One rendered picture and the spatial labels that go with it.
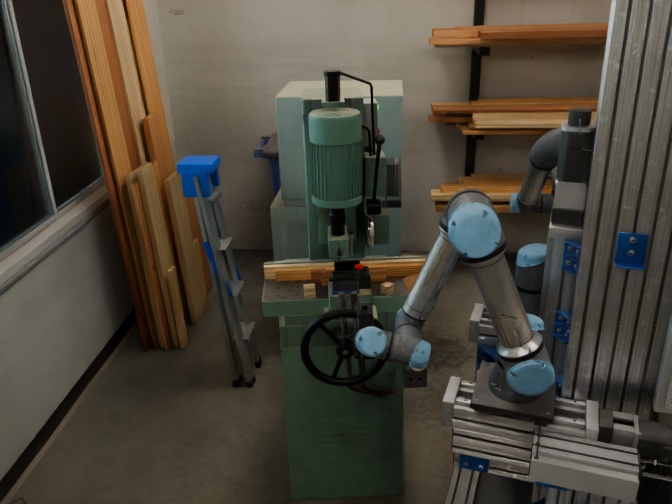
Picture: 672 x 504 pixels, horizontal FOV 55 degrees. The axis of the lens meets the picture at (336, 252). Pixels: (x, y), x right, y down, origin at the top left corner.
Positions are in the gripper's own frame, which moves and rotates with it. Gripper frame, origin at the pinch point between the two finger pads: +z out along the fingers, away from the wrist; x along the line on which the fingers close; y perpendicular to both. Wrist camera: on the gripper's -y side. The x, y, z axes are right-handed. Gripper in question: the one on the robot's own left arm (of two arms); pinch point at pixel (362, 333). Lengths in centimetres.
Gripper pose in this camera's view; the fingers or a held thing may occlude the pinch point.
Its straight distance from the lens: 200.1
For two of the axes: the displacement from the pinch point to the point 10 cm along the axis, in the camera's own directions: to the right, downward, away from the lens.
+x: 10.0, -0.5, 0.3
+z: -0.2, 1.2, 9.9
